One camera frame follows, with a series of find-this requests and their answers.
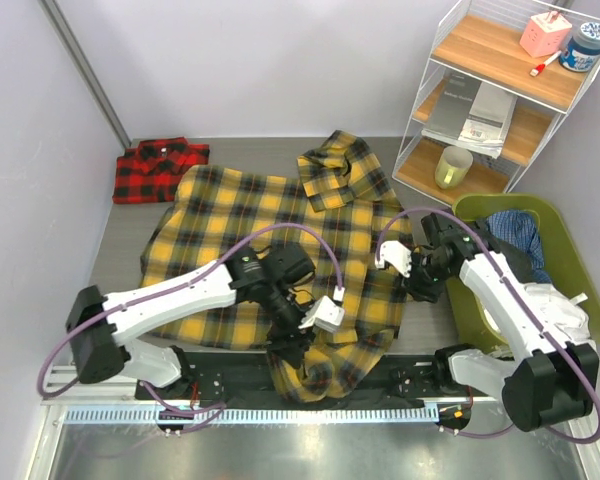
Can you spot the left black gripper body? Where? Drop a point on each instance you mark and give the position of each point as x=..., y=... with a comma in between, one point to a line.
x=287, y=317

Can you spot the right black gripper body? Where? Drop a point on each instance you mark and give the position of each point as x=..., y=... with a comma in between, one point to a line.
x=426, y=278

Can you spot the yellow plaid long sleeve shirt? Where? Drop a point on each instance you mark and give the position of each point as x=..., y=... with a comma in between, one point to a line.
x=337, y=208

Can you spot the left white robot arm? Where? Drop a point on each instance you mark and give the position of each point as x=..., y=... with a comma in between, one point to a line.
x=112, y=345

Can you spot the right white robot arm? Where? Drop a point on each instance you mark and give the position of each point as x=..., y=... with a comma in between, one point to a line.
x=549, y=376

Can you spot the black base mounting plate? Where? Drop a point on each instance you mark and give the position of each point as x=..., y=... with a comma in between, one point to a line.
x=243, y=381

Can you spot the blue checked shirt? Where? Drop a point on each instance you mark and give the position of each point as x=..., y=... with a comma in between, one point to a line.
x=520, y=242

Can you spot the pale green mug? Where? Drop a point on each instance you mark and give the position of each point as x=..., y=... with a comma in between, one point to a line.
x=453, y=165

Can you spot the green laundry basket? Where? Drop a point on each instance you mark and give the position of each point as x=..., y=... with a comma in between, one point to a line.
x=562, y=262

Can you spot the white shirt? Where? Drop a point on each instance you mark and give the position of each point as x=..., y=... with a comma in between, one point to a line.
x=564, y=313

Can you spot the white paper manuals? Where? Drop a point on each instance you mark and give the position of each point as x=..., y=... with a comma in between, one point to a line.
x=486, y=129

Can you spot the grey setup guide booklet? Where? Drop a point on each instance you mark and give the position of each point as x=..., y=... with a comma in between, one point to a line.
x=453, y=105

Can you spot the red black plaid shirt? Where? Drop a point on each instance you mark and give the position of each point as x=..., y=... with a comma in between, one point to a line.
x=151, y=171

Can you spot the red white marker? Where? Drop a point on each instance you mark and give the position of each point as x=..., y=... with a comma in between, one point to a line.
x=541, y=67

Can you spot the pink cube power strip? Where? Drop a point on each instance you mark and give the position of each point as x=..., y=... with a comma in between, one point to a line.
x=544, y=33

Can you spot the blue lidded jar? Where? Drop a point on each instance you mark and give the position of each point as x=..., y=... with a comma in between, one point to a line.
x=583, y=48

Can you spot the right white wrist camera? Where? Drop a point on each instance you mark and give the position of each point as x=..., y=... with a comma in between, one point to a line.
x=393, y=253

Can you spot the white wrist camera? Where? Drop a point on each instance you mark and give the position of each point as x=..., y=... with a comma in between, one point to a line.
x=324, y=314
x=393, y=253

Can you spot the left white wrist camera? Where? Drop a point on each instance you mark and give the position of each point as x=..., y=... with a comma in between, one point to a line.
x=324, y=314

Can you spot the slotted cable duct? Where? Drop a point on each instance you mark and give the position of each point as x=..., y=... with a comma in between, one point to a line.
x=154, y=414

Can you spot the white wire shelf unit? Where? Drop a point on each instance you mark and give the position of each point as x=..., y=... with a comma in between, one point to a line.
x=481, y=40

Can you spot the aluminium rail frame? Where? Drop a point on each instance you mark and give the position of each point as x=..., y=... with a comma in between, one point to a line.
x=473, y=441

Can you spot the grey corner wall post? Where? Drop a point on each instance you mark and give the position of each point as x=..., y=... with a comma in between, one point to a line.
x=63, y=30

